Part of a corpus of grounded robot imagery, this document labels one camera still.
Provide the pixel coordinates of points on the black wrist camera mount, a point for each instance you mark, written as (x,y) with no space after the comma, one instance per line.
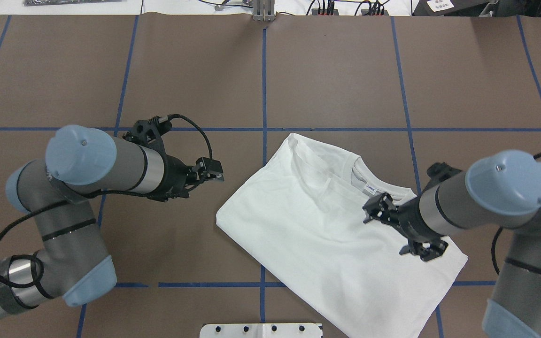
(438,173)
(148,133)

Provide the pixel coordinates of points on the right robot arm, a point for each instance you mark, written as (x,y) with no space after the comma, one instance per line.
(503,189)

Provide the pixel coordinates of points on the black usb hub lower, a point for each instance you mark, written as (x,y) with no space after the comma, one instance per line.
(373,8)

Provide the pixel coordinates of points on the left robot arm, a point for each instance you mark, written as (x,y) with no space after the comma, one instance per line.
(81,164)

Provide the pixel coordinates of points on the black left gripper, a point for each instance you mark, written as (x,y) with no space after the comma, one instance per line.
(174,174)

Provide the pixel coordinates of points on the white long-sleeve printed shirt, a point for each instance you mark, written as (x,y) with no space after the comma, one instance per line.
(301,216)

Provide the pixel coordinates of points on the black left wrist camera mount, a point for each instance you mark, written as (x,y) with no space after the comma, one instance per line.
(148,133)

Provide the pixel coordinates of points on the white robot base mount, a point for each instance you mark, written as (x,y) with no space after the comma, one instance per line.
(262,330)

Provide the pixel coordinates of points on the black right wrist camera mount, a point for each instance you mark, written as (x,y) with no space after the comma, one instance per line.
(438,173)

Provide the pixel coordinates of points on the black usb hub upper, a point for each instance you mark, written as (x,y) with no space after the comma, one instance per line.
(322,7)

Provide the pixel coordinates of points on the black laptop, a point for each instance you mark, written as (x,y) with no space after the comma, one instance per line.
(462,8)

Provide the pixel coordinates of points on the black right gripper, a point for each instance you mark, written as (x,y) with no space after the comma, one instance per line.
(407,218)

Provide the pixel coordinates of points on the black usb hub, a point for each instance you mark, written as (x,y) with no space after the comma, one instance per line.
(322,7)
(373,8)

